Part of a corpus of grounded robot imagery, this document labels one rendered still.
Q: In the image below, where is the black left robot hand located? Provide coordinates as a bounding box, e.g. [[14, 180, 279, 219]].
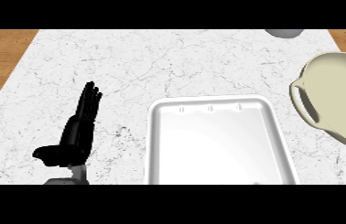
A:
[[32, 80, 104, 168]]

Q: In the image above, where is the white rectangular tray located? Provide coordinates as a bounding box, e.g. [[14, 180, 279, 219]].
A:
[[144, 94, 302, 186]]

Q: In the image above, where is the grey rounded object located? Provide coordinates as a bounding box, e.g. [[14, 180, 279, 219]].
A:
[[264, 29, 307, 39]]

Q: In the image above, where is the cream pot with handle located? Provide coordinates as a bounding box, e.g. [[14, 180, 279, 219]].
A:
[[289, 51, 346, 145]]

